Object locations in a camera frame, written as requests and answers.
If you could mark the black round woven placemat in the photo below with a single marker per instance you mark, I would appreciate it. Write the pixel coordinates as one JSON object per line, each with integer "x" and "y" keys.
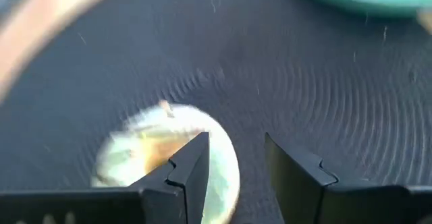
{"x": 270, "y": 65}

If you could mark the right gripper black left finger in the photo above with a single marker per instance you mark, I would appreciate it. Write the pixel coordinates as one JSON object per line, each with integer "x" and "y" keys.
{"x": 189, "y": 183}

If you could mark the large green iced donut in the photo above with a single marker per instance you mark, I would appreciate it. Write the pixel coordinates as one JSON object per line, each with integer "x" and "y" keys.
{"x": 135, "y": 149}

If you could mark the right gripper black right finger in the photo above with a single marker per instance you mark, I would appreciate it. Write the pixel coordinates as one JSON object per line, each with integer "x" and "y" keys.
{"x": 293, "y": 190}

